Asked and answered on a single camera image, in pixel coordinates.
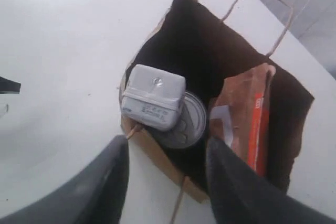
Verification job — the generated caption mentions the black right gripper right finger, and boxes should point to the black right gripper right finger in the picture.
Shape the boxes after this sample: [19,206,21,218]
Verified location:
[206,137,335,223]

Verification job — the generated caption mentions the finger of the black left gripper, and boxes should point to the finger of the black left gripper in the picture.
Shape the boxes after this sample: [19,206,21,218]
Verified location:
[0,77,21,94]

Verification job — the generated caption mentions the brown kraft pouch orange label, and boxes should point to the brown kraft pouch orange label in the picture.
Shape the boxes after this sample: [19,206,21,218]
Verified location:
[209,63,276,176]

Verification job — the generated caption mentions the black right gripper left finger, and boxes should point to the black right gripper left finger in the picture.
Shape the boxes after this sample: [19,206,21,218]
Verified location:
[1,135,129,223]

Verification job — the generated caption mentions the brown paper bag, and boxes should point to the brown paper bag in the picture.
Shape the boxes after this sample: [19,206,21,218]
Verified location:
[119,0,314,202]

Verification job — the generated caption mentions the small white blue carton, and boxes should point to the small white blue carton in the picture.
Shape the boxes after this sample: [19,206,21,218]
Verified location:
[121,64,186,132]

